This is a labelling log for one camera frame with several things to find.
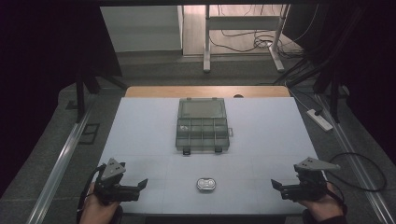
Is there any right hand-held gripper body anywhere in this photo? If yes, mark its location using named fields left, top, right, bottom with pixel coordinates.
left=279, top=156, right=342, bottom=203

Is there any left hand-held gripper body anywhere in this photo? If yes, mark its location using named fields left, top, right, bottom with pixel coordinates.
left=93, top=158, right=141, bottom=205

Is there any small silver oval case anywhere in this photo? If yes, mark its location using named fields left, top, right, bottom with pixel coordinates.
left=195, top=176, right=217, bottom=193

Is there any clear plastic compartment box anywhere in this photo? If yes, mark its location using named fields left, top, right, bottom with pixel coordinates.
left=175, top=96, right=234, bottom=156

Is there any person's right hand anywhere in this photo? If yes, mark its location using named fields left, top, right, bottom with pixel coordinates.
left=297, top=182, right=346, bottom=223

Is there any person's left hand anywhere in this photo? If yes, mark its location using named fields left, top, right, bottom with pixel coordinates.
left=78, top=182, right=121, bottom=224

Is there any white table mat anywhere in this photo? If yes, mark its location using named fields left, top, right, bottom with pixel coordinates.
left=98, top=96, right=319, bottom=217

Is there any white power strip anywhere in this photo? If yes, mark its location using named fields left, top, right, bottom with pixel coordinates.
left=305, top=108, right=333, bottom=133

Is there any black metal stand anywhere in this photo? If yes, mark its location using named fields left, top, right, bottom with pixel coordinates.
left=272, top=57, right=342, bottom=124
left=75, top=66, right=128, bottom=124

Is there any black curtain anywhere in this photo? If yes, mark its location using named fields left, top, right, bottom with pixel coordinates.
left=0, top=0, right=123, bottom=198
left=282, top=3, right=396, bottom=166

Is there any white cabinet panel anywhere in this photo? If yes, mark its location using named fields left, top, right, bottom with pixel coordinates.
left=99, top=5, right=184, bottom=53

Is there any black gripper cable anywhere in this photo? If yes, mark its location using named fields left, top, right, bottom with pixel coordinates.
left=325, top=151, right=388, bottom=192
left=76, top=162, right=107, bottom=224

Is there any dark floor frame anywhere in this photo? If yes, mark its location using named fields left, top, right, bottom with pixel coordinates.
left=78, top=122, right=101, bottom=146

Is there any aluminium floor rail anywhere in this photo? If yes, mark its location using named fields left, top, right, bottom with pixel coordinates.
left=313, top=92, right=396, bottom=224
left=25, top=92, right=98, bottom=224

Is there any tangle of black floor cables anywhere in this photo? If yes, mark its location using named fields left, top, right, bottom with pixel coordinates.
left=207, top=4, right=320, bottom=60

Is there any white metal desk frame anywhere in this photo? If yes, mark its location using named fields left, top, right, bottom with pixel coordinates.
left=202, top=4, right=291, bottom=75

